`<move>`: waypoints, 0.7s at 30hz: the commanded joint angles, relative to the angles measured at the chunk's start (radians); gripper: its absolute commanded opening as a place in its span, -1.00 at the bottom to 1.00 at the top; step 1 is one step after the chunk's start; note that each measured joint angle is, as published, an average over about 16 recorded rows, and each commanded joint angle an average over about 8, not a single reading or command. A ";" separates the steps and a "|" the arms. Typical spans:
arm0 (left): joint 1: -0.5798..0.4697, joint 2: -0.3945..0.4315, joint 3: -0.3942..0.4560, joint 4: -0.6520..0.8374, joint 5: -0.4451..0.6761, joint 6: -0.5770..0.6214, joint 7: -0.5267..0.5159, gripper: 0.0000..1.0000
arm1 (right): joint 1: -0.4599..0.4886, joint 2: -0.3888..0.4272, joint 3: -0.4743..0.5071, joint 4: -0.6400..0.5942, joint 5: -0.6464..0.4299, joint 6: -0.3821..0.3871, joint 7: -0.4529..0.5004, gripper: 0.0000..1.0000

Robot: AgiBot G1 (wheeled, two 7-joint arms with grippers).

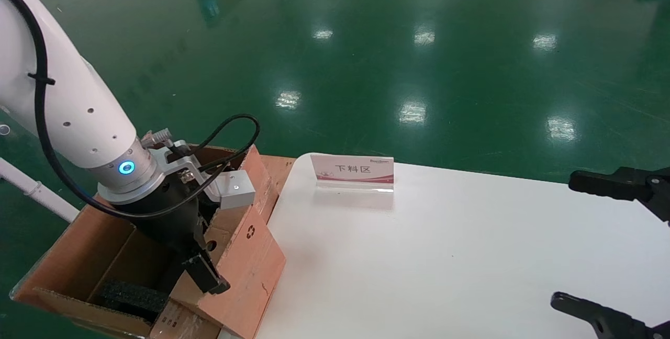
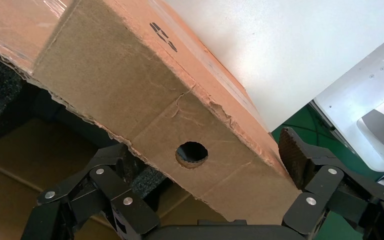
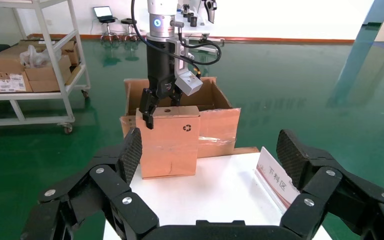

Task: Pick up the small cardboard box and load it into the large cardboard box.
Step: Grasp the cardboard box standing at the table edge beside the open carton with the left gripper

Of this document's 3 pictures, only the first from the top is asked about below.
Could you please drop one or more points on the white pipe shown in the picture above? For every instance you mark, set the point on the white pipe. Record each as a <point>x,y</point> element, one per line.
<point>36,190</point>

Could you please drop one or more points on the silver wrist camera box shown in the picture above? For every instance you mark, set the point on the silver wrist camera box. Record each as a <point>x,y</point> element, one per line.
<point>235,190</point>

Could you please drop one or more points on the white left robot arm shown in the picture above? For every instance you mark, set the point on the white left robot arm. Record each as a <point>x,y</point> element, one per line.
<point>68,98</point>

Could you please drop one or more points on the black foam block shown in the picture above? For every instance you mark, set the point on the black foam block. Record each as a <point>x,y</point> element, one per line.
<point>131,297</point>

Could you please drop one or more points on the brown wooden platform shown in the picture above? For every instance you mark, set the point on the brown wooden platform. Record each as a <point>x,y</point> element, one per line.
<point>280,171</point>

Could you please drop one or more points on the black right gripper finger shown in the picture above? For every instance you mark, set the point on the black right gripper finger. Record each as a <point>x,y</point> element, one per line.
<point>617,184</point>
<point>612,323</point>

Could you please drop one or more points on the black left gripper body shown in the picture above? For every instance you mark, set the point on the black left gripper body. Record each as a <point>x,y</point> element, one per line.
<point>167,218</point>

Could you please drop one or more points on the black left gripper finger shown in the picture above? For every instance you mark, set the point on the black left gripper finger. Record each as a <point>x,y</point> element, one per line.
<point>207,275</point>

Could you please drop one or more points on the small cardboard box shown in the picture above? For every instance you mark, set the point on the small cardboard box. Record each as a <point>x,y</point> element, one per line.
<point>246,276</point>

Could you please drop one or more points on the acrylic sign with red stripe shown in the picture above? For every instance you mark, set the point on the acrylic sign with red stripe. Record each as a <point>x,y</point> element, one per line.
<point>350,169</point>

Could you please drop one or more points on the large open cardboard box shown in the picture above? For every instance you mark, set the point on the large open cardboard box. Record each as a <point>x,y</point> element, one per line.
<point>78,255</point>

